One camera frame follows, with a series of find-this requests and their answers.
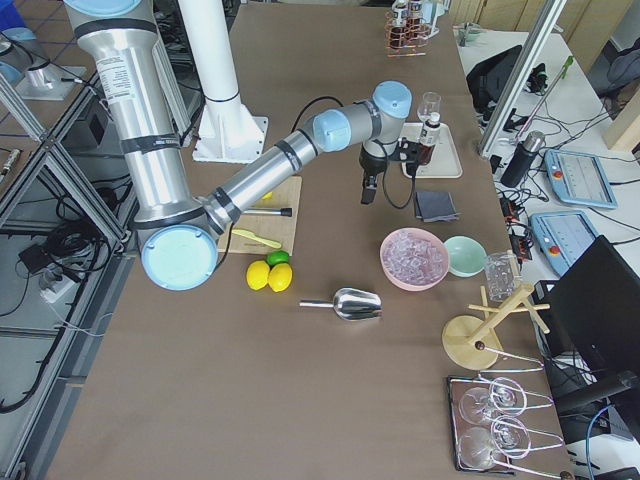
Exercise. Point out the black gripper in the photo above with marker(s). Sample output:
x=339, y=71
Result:
x=371, y=163

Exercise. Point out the tea bottle front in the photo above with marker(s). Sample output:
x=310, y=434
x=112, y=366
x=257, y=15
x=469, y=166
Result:
x=429, y=137

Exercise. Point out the tea bottle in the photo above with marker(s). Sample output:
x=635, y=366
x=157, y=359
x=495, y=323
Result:
x=414, y=15
x=429, y=137
x=398, y=24

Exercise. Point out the copper wire bottle basket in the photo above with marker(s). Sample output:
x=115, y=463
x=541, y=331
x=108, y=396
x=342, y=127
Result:
x=414, y=44

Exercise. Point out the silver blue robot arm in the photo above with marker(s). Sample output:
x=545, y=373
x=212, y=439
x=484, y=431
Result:
x=177, y=232

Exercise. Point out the tea bottle middle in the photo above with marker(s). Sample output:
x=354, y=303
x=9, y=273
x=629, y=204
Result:
x=398, y=24

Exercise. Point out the tea bottle back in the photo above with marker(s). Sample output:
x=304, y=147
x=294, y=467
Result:
x=414, y=15

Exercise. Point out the grey folded cloth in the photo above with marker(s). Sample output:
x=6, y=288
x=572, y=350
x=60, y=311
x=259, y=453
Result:
x=433, y=206

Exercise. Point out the cream serving tray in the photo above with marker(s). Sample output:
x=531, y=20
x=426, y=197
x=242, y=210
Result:
x=444, y=164

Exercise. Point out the steel muddler black tip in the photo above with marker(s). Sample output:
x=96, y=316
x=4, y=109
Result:
x=278, y=212

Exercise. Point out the pink bowl with ice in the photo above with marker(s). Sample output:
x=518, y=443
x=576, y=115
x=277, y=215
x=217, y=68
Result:
x=414, y=259

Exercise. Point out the clear wine glass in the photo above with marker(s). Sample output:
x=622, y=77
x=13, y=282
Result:
x=429, y=102

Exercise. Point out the wooden cutting board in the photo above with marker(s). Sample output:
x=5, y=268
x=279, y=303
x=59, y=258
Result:
x=270, y=226

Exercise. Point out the yellow plastic knife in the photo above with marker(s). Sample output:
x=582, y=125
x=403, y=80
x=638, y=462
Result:
x=250, y=235

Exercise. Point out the green lime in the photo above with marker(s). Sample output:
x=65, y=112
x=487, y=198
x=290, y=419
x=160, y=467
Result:
x=277, y=257

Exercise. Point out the green bowl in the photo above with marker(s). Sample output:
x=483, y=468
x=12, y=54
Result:
x=466, y=256

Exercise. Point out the metal ice scoop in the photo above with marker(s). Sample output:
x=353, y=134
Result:
x=350, y=304

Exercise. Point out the yellow lemon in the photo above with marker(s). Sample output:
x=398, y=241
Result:
x=280, y=277
x=257, y=275

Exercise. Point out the black bag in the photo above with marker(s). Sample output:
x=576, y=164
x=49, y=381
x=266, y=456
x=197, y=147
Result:
x=487, y=80

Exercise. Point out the black thermos bottle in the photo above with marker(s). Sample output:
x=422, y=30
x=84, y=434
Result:
x=524, y=154

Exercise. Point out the glass tumbler on stand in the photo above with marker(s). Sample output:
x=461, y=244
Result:
x=502, y=275

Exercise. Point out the white cup rack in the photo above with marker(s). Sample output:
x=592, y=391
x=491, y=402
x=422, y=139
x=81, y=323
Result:
x=431, y=11

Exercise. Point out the wooden cup tree stand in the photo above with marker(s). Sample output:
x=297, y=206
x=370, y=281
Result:
x=472, y=342

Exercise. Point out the blue teach pendant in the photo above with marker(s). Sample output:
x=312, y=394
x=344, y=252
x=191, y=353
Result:
x=578, y=179
x=563, y=236

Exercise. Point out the upturned wine glass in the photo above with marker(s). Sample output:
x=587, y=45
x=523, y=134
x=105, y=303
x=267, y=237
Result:
x=485, y=448
x=480, y=405

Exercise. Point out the black monitor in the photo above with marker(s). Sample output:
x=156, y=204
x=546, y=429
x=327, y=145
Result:
x=594, y=312

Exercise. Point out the black tray with glasses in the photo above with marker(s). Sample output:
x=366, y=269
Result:
x=540, y=440

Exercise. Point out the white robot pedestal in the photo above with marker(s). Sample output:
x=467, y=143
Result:
x=227, y=132

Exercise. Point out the aluminium frame post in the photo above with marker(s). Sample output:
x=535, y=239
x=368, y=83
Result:
x=531, y=49

